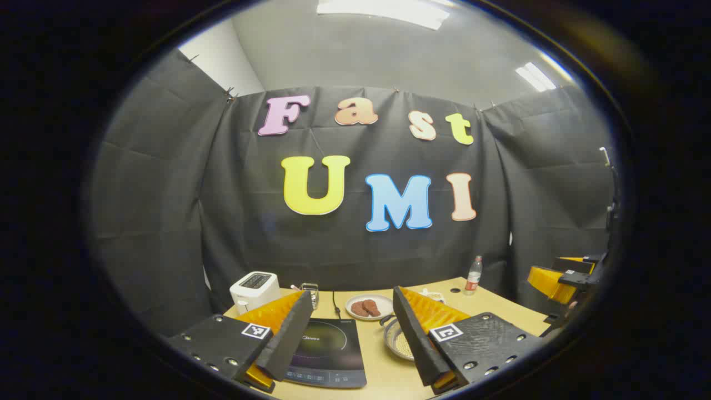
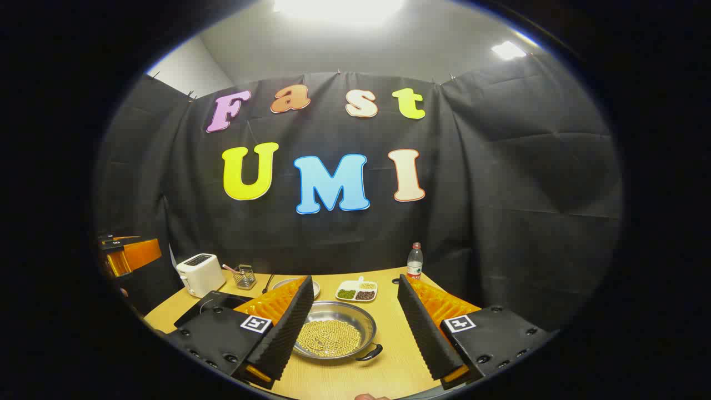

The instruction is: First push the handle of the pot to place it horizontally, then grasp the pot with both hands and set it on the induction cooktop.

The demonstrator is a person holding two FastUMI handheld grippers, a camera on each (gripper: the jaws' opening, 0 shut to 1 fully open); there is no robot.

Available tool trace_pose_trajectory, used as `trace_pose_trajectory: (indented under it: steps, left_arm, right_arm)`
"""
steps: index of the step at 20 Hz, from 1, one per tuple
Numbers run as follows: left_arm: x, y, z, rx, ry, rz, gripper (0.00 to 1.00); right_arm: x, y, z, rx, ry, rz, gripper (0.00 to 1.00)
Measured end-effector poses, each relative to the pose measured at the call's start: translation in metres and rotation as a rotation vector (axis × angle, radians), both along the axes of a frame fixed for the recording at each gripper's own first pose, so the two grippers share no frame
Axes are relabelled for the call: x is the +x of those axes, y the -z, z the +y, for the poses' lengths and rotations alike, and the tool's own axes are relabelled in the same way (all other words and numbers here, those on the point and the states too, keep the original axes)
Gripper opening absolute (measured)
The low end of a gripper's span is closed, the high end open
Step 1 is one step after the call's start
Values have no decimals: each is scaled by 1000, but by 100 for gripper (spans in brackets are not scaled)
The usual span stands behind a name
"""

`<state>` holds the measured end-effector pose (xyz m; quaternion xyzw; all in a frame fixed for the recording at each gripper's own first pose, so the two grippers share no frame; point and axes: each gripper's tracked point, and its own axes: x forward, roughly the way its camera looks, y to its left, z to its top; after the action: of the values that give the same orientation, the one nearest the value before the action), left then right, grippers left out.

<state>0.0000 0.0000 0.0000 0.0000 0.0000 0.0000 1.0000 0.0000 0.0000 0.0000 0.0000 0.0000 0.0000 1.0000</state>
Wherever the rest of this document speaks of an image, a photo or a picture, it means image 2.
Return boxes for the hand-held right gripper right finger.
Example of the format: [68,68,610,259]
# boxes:
[397,274,556,389]

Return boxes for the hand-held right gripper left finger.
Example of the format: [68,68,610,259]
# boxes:
[167,276,314,389]

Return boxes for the pile of soybeans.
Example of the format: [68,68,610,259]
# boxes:
[296,319,363,357]

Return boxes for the steel pot with black handle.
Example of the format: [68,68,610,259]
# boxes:
[292,301,384,362]

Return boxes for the black induction cooktop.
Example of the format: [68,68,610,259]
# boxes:
[174,290,253,328]

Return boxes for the white round plate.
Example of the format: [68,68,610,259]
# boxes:
[271,277,321,301]

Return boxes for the white toaster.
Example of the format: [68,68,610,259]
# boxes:
[176,253,227,298]

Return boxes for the clear water bottle red label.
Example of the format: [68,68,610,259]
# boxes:
[407,242,424,280]

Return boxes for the white divided dish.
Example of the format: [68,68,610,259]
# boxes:
[335,276,378,303]

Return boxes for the black backdrop cloth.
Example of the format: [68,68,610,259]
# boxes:
[94,53,623,334]

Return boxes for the ceiling light panel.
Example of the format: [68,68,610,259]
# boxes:
[490,41,527,61]
[272,0,406,23]

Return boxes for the wire mesh basket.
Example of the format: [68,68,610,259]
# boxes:
[232,264,257,290]

